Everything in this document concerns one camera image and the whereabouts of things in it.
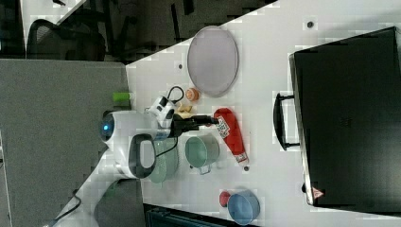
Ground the pink plush strawberry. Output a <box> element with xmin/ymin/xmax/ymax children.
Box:
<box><xmin>219</xmin><ymin>191</ymin><xmax>231</xmax><ymax>207</ymax></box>

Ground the green lime toy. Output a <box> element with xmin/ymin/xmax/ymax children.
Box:
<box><xmin>113</xmin><ymin>93</ymin><xmax>131</xmax><ymax>102</ymax></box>

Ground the dark blue crate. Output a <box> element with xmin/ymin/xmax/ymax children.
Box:
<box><xmin>145</xmin><ymin>207</ymin><xmax>255</xmax><ymax>227</ymax></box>

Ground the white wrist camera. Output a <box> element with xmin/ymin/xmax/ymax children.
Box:
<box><xmin>148</xmin><ymin>96</ymin><xmax>176</xmax><ymax>129</ymax></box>

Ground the black office chair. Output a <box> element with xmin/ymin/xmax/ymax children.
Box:
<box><xmin>26</xmin><ymin>19</ymin><xmax>106</xmax><ymax>61</ymax></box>

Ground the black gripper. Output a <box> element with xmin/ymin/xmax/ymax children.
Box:
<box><xmin>171</xmin><ymin>114</ymin><xmax>218</xmax><ymax>137</ymax></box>

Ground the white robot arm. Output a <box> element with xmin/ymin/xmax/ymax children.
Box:
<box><xmin>44</xmin><ymin>110</ymin><xmax>218</xmax><ymax>227</ymax></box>

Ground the green metal pot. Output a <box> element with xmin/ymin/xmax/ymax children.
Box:
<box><xmin>184</xmin><ymin>134</ymin><xmax>219</xmax><ymax>175</ymax></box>

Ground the silver toaster oven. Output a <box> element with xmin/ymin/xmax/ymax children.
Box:
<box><xmin>273</xmin><ymin>26</ymin><xmax>401</xmax><ymax>217</ymax></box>

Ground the blue cup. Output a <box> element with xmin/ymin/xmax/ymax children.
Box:
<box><xmin>227</xmin><ymin>190</ymin><xmax>260</xmax><ymax>226</ymax></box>

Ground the orange slice toy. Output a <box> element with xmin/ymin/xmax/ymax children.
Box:
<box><xmin>185</xmin><ymin>88</ymin><xmax>200</xmax><ymax>101</ymax></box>

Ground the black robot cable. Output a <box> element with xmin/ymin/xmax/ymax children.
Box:
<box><xmin>166</xmin><ymin>85</ymin><xmax>185</xmax><ymax>105</ymax></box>

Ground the yellow plush banana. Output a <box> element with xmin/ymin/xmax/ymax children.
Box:
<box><xmin>175</xmin><ymin>105</ymin><xmax>193</xmax><ymax>119</ymax></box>

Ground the red plush ketchup bottle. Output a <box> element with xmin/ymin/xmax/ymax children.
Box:
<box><xmin>214</xmin><ymin>108</ymin><xmax>249</xmax><ymax>166</ymax></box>

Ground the lilac round plate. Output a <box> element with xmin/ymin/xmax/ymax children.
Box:
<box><xmin>187</xmin><ymin>26</ymin><xmax>239</xmax><ymax>97</ymax></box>

